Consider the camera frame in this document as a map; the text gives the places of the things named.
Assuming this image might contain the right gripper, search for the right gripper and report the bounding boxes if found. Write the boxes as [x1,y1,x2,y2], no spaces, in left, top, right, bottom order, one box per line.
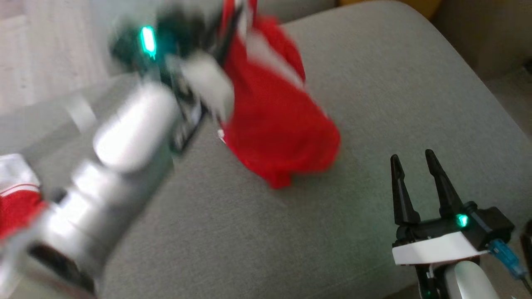
[390,149,516,267]

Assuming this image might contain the red white basketball shorts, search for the red white basketball shorts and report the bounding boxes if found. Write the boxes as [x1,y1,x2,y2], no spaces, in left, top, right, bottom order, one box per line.
[218,0,342,190]
[0,153,47,242]

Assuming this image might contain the large grey sofa seat cushion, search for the large grey sofa seat cushion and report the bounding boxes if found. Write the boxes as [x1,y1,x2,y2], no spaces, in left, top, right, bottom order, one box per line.
[0,0,532,299]

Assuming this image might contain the blue cable connector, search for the blue cable connector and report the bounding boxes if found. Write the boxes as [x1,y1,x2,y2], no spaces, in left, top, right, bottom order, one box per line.
[488,239,528,279]

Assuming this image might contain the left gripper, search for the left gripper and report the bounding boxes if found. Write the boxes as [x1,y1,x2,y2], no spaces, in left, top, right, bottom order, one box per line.
[109,10,235,156]

